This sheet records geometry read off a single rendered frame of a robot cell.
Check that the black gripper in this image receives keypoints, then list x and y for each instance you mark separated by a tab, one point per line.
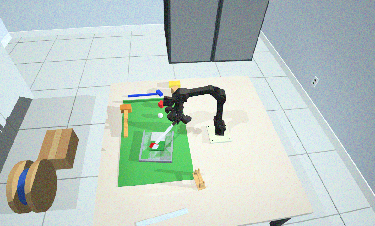
185	119

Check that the red block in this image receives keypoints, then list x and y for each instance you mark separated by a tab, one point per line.
160	104

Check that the yellow block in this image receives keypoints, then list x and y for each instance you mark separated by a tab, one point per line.
174	83

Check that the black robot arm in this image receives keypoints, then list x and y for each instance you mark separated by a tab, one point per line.
182	94

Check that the green mat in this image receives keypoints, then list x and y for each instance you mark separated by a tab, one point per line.
144	116

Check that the blue golf putter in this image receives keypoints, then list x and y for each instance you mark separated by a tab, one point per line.
158	92

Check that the tan cube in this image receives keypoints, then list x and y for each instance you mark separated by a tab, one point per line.
174	88

